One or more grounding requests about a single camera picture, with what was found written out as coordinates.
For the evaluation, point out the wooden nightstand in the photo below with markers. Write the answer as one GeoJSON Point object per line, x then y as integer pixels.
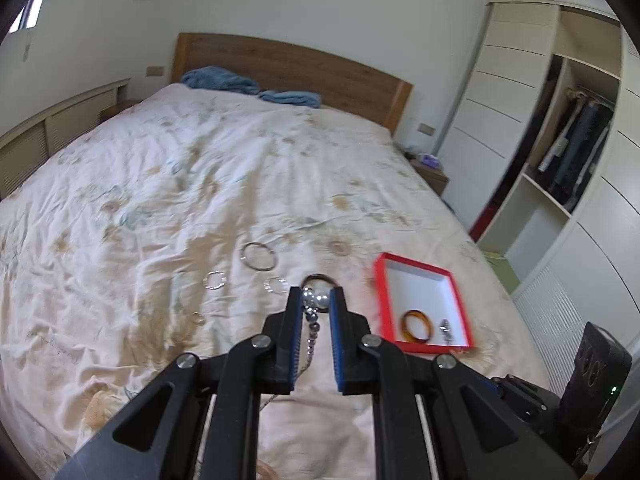
{"type": "Point", "coordinates": [432, 175]}

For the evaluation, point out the purple tissue box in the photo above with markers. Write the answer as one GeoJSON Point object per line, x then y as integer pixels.
{"type": "Point", "coordinates": [431, 161]}

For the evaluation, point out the red jewelry box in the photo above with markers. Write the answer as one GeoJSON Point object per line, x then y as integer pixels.
{"type": "Point", "coordinates": [425, 290]}

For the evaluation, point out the small blue cloth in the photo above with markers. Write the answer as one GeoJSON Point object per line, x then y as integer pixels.
{"type": "Point", "coordinates": [292, 98]}

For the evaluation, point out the white wardrobe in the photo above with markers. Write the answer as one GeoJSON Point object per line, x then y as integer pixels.
{"type": "Point", "coordinates": [495, 85]}

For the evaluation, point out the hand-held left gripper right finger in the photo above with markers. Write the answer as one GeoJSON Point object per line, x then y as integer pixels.
{"type": "Point", "coordinates": [336, 340]}

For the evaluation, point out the dark thin bangle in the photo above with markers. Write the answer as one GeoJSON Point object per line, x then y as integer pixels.
{"type": "Point", "coordinates": [320, 275]}

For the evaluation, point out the large silver bangle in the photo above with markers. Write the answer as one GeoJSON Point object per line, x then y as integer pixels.
{"type": "Point", "coordinates": [245, 257]}

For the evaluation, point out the floral cream duvet bed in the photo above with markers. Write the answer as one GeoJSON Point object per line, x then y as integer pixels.
{"type": "Point", "coordinates": [175, 185]}

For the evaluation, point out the amber bangle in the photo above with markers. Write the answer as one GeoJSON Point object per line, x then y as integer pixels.
{"type": "Point", "coordinates": [405, 332]}

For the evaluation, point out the white slatted vent cover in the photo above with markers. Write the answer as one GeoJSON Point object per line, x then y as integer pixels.
{"type": "Point", "coordinates": [547, 310]}

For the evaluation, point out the large blue blanket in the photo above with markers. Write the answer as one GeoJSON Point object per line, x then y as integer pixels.
{"type": "Point", "coordinates": [215, 80]}

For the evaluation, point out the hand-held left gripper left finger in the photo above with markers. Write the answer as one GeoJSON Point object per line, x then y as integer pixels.
{"type": "Point", "coordinates": [295, 332]}

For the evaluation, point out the hanging dark clothes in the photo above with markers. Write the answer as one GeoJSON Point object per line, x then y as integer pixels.
{"type": "Point", "coordinates": [575, 150]}

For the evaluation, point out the long beige radiator cover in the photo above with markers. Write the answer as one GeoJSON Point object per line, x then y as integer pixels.
{"type": "Point", "coordinates": [50, 130]}

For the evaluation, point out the wooden headboard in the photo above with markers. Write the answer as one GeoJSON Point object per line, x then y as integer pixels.
{"type": "Point", "coordinates": [310, 67]}

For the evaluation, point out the wall switch plate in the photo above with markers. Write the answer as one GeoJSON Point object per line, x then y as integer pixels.
{"type": "Point", "coordinates": [155, 71]}
{"type": "Point", "coordinates": [425, 129]}

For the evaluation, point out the window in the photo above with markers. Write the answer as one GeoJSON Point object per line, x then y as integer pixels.
{"type": "Point", "coordinates": [32, 7]}

